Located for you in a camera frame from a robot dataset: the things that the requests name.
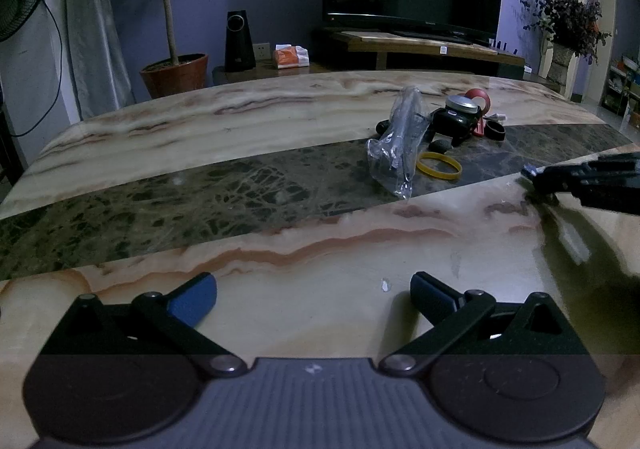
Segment black speaker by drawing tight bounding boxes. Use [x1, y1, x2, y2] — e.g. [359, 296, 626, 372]
[224, 10, 257, 73]

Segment low dark cabinet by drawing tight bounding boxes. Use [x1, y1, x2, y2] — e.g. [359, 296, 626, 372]
[211, 61, 331, 88]

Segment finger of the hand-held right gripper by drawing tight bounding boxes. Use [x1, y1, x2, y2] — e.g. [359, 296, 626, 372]
[575, 179, 640, 217]
[532, 152, 640, 194]

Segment wooden television stand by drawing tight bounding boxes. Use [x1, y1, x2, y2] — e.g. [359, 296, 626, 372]
[312, 26, 527, 77]

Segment orange tissue pack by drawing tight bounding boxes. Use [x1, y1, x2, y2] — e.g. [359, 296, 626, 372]
[272, 44, 310, 70]

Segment clear plastic bag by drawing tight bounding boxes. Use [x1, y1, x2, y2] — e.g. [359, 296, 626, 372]
[366, 85, 432, 200]

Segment dried flowers in vase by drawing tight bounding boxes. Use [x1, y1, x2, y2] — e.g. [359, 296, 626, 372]
[518, 0, 613, 86]

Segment black bulky gadget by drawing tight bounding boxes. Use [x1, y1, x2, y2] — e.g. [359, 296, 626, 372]
[430, 107, 485, 148]

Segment cluttered storage shelf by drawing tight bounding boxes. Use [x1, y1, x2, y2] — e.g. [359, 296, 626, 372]
[601, 55, 640, 130]

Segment yellow rubber band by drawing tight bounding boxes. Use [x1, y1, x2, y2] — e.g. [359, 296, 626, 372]
[416, 152, 464, 180]

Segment round metal tin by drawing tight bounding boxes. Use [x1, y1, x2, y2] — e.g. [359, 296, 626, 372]
[445, 96, 479, 114]

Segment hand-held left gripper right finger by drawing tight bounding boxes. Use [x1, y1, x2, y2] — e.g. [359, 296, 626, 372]
[378, 271, 586, 377]

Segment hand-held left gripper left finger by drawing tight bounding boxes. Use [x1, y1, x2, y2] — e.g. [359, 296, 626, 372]
[42, 272, 248, 378]

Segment black fan cable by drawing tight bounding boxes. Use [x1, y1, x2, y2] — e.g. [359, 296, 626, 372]
[9, 0, 64, 138]

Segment potted tree in terracotta pot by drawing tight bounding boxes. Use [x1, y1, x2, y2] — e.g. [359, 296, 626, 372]
[102, 0, 217, 100]

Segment pale grey curtain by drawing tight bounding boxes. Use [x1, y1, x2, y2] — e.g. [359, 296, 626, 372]
[65, 0, 137, 120]

